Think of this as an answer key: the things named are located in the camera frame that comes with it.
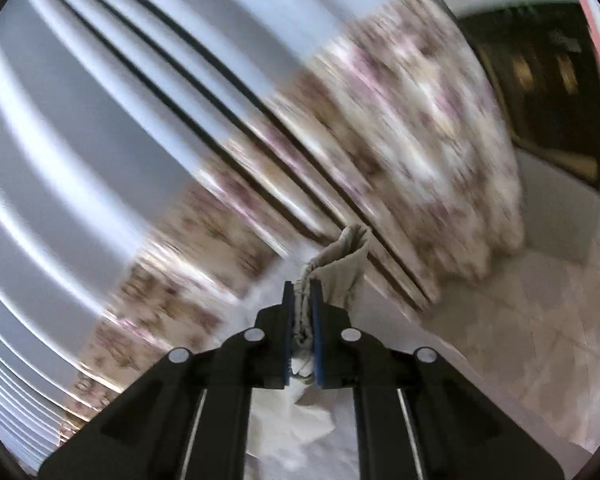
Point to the grey slatted blind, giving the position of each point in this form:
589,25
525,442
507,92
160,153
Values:
80,135

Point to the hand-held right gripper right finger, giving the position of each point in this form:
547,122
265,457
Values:
316,340

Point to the floral print curtain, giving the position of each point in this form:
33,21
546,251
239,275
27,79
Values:
405,135

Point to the dark wooden door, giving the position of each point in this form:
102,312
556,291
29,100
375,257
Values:
530,85

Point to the pale green pillowcase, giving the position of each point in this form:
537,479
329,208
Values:
340,260

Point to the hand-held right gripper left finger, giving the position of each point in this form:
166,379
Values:
289,332

